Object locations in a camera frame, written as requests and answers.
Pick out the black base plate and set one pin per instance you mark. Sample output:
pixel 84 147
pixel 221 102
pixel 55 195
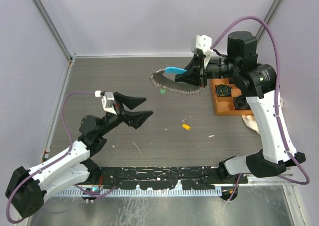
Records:
pixel 158 178

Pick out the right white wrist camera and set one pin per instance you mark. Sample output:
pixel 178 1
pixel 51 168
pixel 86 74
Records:
pixel 203 43

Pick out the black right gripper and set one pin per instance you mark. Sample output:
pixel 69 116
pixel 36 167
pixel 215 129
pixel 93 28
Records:
pixel 196 73

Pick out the orange wooden divided tray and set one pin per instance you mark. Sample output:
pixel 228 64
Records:
pixel 225 105

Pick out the metal key holder blue handle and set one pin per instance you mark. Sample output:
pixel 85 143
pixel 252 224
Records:
pixel 158 79

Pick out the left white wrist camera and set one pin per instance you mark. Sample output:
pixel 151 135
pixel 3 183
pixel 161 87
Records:
pixel 107 100

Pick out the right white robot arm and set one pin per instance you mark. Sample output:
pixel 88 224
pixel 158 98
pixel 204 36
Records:
pixel 257 83

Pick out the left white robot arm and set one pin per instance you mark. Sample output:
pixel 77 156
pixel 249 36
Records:
pixel 29 189

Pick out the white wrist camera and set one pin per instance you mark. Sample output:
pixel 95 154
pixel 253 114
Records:
pixel 107 100
pixel 203 43

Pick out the white slotted cable duct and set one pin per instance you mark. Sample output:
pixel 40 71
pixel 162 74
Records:
pixel 176 192

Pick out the green key tag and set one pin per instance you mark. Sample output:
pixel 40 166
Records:
pixel 162 90

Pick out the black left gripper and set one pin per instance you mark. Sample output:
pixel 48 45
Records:
pixel 134 119

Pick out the rolled blue yellow tie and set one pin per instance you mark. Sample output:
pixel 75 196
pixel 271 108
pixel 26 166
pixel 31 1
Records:
pixel 223 90

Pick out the yellow tag key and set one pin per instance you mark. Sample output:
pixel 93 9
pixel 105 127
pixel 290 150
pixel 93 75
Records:
pixel 185 125

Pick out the cream cloth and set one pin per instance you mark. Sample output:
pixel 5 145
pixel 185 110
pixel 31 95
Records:
pixel 250 122

